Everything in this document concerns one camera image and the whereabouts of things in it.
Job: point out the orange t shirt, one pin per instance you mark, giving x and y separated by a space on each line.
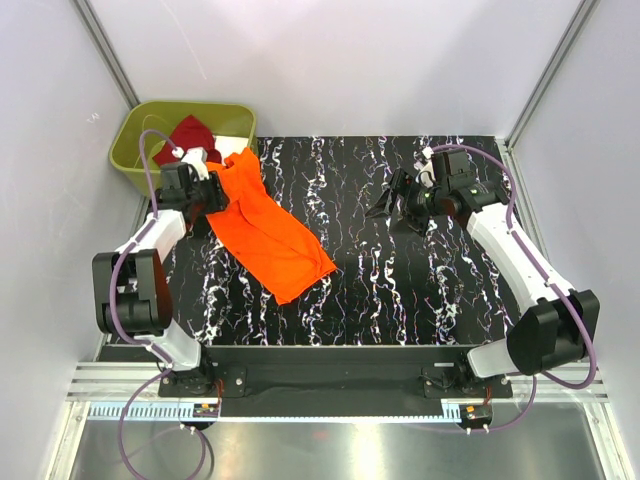
278 250

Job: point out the black marbled table mat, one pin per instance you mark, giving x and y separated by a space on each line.
388 287

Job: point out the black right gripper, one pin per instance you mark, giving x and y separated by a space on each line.
404 186

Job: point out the aluminium frame rail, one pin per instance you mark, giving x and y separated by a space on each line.
102 43

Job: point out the white cloth in bin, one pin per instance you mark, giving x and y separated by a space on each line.
228 145

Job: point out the dark red t shirt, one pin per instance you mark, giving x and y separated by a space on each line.
190 133

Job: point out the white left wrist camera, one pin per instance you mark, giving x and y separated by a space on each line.
195 157

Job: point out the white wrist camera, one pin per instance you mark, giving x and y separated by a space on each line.
195 157
425 171

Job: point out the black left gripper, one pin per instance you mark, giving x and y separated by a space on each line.
218 199

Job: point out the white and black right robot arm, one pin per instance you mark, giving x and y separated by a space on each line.
558 322

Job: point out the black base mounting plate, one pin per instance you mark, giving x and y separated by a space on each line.
292 382

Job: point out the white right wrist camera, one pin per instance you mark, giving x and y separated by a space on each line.
425 171

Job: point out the green plastic bin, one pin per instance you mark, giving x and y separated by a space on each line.
144 130

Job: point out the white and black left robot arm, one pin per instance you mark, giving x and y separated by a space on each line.
131 292

